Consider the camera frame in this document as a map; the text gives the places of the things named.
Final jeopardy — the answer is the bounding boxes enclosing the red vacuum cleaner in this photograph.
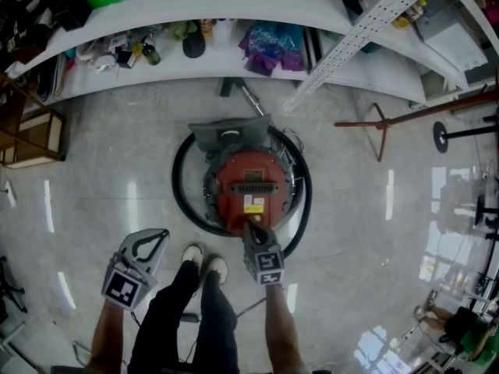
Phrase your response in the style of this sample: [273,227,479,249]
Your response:
[201,150,304,236]

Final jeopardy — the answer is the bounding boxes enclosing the red-brown pole stand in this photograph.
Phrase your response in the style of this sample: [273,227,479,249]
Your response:
[334,90,499,164]

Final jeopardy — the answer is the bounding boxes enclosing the yellow lidded jar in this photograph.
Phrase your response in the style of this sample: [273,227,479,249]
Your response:
[391,0,428,30]

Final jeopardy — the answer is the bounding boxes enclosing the white shelving unit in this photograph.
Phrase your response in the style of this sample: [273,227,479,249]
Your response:
[0,0,499,109]

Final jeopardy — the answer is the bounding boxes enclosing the person's white shoe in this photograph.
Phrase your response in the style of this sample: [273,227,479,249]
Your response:
[206,255,229,287]
[181,243,205,274]

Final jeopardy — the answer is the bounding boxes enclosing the grey floor cable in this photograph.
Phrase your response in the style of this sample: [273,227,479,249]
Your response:
[233,296,271,319]

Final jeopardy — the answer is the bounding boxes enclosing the grey cardboard box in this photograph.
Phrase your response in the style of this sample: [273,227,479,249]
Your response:
[414,5,489,70]

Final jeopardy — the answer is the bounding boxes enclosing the person's right forearm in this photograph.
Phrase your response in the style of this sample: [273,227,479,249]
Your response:
[264,282,310,374]

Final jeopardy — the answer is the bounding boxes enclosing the black boxes on shelf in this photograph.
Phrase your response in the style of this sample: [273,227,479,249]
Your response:
[0,0,94,66]

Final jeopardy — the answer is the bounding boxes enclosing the black pedestal stand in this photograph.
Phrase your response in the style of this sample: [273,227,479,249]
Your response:
[474,192,499,230]

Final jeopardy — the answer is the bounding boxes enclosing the black vacuum hose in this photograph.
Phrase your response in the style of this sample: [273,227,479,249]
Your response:
[172,124,313,260]

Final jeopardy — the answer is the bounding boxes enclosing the purple and blue glitter bags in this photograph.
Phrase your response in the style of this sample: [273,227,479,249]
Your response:
[238,22,306,78]

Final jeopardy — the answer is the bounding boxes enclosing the person's right leg black trousers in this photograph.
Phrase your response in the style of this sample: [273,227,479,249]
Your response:
[193,270,241,374]

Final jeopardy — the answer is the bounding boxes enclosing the dark green bottle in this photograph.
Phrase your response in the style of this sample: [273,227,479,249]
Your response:
[141,42,162,67]

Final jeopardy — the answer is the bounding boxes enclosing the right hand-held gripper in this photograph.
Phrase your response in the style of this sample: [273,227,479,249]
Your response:
[242,220,286,287]

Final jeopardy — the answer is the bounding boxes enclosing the person's right white shoe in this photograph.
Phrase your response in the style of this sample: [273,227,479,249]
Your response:
[206,255,229,287]

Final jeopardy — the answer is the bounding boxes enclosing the white perforated shelf post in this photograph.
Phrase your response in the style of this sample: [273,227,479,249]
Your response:
[292,0,446,94]

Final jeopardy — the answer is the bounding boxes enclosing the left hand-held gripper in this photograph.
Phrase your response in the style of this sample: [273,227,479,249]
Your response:
[101,228,171,312]

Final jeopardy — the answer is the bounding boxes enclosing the thin black vacuum cable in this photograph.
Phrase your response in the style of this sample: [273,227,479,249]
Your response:
[271,129,307,173]

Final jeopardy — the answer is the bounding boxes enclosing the black chair base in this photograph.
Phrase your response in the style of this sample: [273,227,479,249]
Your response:
[0,255,29,323]

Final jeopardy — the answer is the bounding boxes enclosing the black vacuum brush head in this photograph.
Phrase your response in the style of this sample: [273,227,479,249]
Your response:
[219,76,247,97]

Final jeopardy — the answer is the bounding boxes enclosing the white plastic wrapped item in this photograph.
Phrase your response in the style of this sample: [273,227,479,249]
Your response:
[75,40,119,74]

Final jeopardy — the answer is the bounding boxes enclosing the person's leg black trousers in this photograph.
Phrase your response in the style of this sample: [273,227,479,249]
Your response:
[127,259,204,374]
[193,270,241,374]

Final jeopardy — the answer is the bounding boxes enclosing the person's left leg black trousers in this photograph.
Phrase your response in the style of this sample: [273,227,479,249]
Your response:
[127,259,204,374]

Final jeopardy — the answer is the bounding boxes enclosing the metal wire frame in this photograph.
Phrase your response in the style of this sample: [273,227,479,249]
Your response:
[71,339,94,368]

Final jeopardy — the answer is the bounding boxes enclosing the black cap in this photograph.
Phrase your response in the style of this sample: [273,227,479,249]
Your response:
[182,33,207,59]

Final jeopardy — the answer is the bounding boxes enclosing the person's left forearm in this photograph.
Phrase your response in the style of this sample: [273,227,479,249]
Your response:
[85,298,134,374]

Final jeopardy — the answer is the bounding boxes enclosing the small black box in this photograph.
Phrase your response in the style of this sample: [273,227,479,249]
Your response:
[116,48,138,70]

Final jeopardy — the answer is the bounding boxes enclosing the wooden side cabinet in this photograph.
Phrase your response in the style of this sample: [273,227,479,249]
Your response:
[0,73,68,170]

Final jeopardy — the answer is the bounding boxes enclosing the white plastic bottle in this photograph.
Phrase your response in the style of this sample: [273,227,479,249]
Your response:
[214,18,238,51]

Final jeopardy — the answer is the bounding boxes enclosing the metal vacuum tube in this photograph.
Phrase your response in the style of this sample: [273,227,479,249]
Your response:
[238,84,270,118]

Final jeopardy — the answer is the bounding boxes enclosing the green cloth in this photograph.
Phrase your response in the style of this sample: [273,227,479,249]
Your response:
[170,20,200,44]

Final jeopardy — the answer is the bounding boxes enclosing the black round-base stand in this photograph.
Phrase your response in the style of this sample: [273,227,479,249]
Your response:
[433,114,499,155]

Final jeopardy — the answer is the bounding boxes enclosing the person's left white shoe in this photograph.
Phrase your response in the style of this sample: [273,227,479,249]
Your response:
[181,243,205,274]

